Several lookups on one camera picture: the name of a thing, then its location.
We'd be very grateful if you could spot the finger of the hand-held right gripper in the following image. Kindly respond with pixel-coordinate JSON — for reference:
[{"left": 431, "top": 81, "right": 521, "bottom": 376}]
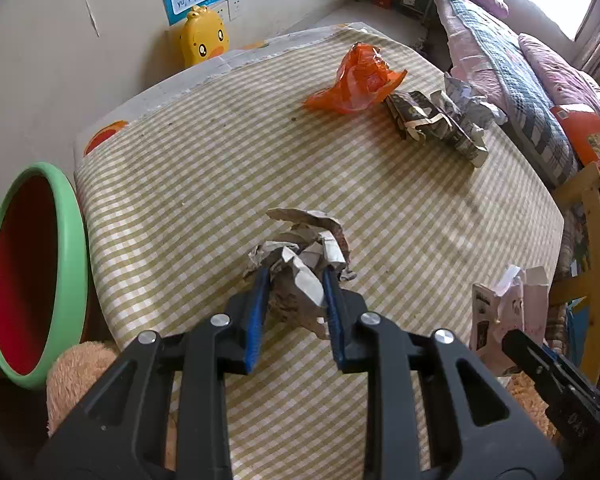
[{"left": 500, "top": 329, "right": 600, "bottom": 443}]

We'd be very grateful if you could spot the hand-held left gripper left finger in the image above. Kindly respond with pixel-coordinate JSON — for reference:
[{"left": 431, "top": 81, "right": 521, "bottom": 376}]
[{"left": 35, "top": 266, "right": 271, "bottom": 480}]

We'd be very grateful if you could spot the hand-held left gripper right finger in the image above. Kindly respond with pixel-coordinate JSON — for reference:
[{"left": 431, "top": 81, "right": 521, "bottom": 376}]
[{"left": 321, "top": 270, "right": 563, "bottom": 480}]

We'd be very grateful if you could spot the brown paper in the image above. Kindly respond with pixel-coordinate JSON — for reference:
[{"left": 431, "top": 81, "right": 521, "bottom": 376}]
[{"left": 242, "top": 207, "right": 358, "bottom": 341}]

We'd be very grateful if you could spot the pink white snack box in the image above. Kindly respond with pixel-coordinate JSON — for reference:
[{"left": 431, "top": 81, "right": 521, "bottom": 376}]
[{"left": 469, "top": 263, "right": 551, "bottom": 377}]

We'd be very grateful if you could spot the green rimmed red basin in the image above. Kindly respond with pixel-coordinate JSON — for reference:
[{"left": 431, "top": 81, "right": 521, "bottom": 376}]
[{"left": 0, "top": 162, "right": 89, "bottom": 390}]

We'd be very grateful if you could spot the wooden chair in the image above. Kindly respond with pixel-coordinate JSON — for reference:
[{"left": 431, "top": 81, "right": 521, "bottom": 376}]
[{"left": 547, "top": 162, "right": 600, "bottom": 381}]

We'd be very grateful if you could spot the green checked tablecloth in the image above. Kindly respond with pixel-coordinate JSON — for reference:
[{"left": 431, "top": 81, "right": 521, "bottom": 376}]
[{"left": 74, "top": 22, "right": 566, "bottom": 480}]

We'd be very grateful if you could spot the tan plush fabric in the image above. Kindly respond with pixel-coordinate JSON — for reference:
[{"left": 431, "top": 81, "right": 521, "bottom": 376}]
[{"left": 46, "top": 341, "right": 561, "bottom": 466}]

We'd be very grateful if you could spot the dark patterned wrapper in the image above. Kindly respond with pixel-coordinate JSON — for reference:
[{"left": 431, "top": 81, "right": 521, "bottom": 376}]
[{"left": 384, "top": 90, "right": 490, "bottom": 168}]

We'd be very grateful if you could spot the orange booklet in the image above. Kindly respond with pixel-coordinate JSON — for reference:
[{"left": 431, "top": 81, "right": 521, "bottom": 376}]
[{"left": 550, "top": 104, "right": 600, "bottom": 177}]

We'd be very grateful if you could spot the orange plastic bag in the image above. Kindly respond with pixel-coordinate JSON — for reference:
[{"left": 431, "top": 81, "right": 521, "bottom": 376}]
[{"left": 302, "top": 42, "right": 409, "bottom": 115}]

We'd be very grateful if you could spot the yellow duck stool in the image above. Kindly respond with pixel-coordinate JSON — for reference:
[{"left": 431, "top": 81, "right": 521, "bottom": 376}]
[{"left": 180, "top": 5, "right": 231, "bottom": 68}]

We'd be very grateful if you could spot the pink quilted blanket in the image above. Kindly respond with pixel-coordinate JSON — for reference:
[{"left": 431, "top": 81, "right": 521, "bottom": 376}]
[{"left": 519, "top": 32, "right": 600, "bottom": 128}]

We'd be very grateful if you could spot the plaid quilt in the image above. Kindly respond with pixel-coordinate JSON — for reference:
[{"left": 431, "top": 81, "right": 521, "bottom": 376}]
[{"left": 434, "top": 0, "right": 581, "bottom": 188}]

